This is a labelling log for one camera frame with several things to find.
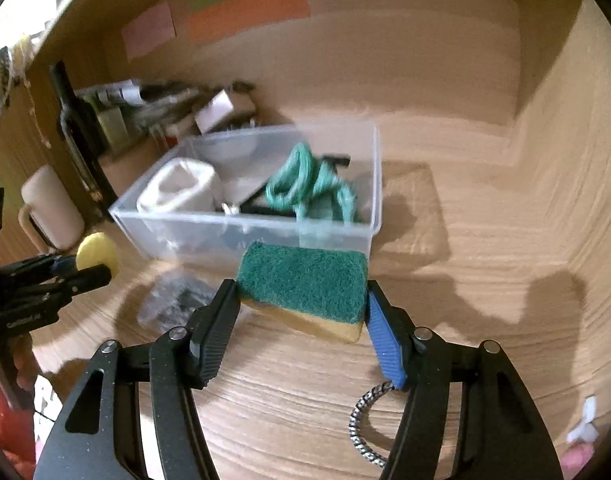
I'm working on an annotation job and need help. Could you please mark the orange sticky note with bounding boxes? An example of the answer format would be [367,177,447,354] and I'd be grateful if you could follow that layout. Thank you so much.
[185,0,311,45]

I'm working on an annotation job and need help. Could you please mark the white cardboard box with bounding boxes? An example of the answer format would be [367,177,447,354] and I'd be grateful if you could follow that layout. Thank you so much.
[194,89,258,136]

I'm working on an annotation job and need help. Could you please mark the white rolled cloth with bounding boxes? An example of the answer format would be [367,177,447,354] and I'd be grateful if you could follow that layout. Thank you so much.
[136,157,224,214]

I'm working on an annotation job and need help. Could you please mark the pile of papers and clutter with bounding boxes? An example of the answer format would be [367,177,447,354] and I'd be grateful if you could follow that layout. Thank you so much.
[75,79,256,161]

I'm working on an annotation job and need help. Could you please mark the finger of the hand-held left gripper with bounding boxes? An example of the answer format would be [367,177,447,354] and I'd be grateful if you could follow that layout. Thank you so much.
[5,264,112,311]
[0,254,81,282]

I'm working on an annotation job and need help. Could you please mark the clear plastic storage box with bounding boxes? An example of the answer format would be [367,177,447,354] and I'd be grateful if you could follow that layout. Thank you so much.
[108,120,383,277]

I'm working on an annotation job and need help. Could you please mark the red clothing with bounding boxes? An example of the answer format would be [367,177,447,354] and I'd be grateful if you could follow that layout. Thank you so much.
[0,360,38,476]

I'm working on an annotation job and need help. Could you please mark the green and yellow scrub sponge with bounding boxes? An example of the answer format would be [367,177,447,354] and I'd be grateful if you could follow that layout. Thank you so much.
[235,241,370,345]

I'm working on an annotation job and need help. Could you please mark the yellow round sponge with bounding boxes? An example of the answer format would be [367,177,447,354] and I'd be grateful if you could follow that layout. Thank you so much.
[76,232,121,278]

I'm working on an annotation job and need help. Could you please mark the green tangled cord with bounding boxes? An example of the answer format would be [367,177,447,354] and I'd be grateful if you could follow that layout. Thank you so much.
[264,142,359,224]

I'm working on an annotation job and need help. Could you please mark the black and white hair tie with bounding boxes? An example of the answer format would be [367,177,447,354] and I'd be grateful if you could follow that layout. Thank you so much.
[349,385,412,467]

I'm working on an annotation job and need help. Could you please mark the cream ceramic mug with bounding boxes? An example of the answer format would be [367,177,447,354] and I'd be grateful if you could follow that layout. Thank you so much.
[18,165,86,254]

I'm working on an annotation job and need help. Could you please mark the dark glass bottle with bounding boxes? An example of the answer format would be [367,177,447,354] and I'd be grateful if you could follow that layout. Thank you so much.
[50,61,118,222]

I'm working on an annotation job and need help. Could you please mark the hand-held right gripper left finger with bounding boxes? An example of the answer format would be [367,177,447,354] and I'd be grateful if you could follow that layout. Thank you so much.
[34,279,242,480]

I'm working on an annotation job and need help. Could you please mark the white plastic clip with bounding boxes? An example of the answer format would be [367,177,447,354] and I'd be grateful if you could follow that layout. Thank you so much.
[567,396,599,444]

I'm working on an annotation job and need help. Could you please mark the pink sticky note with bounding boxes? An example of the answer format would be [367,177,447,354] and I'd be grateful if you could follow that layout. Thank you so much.
[121,2,177,62]

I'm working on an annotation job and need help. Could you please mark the pink soft item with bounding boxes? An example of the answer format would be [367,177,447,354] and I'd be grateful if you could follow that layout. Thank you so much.
[560,444,595,480]

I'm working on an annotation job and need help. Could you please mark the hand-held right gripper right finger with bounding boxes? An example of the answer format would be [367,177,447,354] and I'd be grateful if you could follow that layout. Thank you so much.
[364,279,567,480]

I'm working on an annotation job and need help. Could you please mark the grey crumpled plastic bag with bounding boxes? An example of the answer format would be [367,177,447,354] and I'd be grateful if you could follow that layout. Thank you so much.
[136,274,221,336]

